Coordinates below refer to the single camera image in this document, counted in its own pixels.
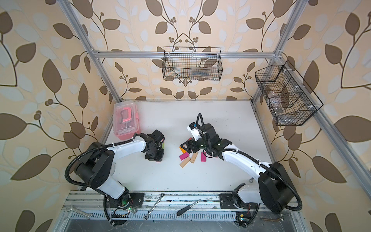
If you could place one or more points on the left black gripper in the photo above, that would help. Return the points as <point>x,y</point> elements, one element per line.
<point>160,158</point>

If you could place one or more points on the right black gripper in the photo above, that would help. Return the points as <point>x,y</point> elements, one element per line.
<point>191,141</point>

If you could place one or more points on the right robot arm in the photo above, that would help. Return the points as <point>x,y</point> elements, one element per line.
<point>275,188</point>

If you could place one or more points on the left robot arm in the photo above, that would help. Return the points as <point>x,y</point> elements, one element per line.
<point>94,168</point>

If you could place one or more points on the natural wood block upright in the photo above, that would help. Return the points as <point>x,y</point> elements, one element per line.
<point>194,156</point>

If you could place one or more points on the magenta block lower middle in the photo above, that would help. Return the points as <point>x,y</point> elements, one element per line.
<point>184,156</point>

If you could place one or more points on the magenta block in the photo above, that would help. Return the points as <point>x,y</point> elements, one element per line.
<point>184,156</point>
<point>203,157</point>

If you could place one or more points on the natural wood block lower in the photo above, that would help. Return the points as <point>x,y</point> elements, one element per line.
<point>185,162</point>

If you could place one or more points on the magenta block right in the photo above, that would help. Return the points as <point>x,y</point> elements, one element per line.
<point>203,157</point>

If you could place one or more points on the pink plastic storage box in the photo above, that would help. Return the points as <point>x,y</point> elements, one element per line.
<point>125,120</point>

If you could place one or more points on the silver wrench bottom left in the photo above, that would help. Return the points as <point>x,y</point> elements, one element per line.
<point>71,208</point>

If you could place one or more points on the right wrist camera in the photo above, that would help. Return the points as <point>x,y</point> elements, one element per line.
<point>193,128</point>

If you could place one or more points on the black handled screwdriver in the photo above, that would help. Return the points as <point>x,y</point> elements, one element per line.
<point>185,209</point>

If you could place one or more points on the silver wrench on rail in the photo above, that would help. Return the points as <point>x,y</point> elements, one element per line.
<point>146,217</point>

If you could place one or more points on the back black wire basket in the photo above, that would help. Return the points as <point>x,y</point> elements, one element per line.
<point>191,62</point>

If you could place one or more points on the black wire basket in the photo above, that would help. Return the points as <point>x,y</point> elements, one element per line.
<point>291,101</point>
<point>191,62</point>

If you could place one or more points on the right black wire basket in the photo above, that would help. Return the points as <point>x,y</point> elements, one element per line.
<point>291,101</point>

